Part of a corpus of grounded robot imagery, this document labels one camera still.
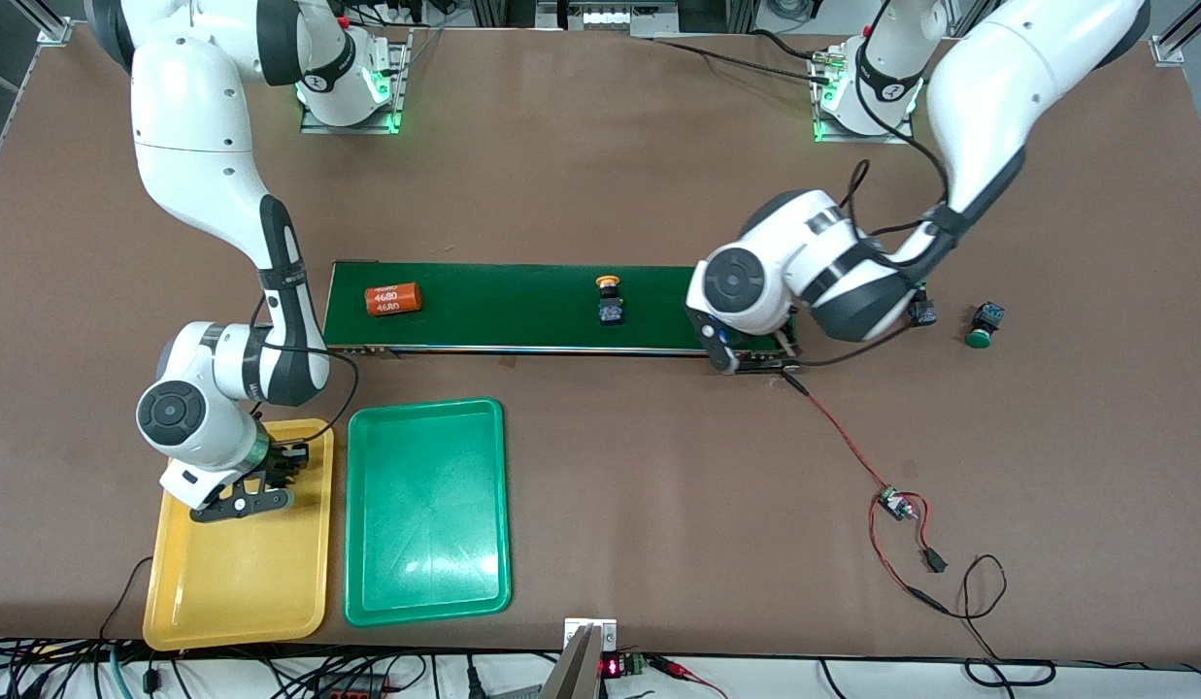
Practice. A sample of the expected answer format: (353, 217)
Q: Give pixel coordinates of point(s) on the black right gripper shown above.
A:
(283, 461)

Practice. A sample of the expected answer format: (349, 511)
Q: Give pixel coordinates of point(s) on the orange cylinder printed 4680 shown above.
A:
(393, 300)

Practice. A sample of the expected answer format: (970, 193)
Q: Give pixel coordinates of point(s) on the green mushroom push button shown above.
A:
(981, 335)
(923, 313)

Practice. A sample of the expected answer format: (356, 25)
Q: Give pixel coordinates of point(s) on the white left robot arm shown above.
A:
(1008, 78)

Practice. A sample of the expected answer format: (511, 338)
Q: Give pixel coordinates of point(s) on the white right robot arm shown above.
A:
(192, 126)

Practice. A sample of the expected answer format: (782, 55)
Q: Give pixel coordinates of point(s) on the yellow plastic tray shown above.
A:
(236, 573)

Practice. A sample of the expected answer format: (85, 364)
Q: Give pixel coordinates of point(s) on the green plastic tray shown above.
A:
(425, 515)

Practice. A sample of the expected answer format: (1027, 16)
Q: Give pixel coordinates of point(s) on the black power strip red switches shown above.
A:
(352, 691)

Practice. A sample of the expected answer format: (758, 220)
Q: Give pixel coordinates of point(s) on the green conveyor belt unit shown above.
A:
(513, 306)

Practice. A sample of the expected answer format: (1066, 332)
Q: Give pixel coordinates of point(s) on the red digit display module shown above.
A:
(612, 668)

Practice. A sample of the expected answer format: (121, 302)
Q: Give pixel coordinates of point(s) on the red clip lead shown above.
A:
(678, 668)

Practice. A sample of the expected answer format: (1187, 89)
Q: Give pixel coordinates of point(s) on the metal equipment rack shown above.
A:
(619, 15)

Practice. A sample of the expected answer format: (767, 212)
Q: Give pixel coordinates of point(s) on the small controller circuit board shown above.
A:
(892, 502)

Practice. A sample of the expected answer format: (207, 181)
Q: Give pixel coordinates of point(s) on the red pigtail with black plug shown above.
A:
(935, 560)

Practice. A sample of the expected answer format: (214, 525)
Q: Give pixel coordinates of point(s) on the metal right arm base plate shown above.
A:
(348, 129)

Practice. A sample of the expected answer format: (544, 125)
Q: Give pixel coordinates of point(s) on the small metal bracket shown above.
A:
(590, 629)

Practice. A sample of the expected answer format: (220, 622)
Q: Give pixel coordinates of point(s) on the grey wedge shaped mount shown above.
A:
(571, 675)

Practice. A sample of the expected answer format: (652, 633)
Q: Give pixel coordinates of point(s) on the aluminium frame profile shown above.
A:
(51, 24)
(1178, 39)

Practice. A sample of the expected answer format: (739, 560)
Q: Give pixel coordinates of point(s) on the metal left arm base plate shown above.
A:
(862, 139)

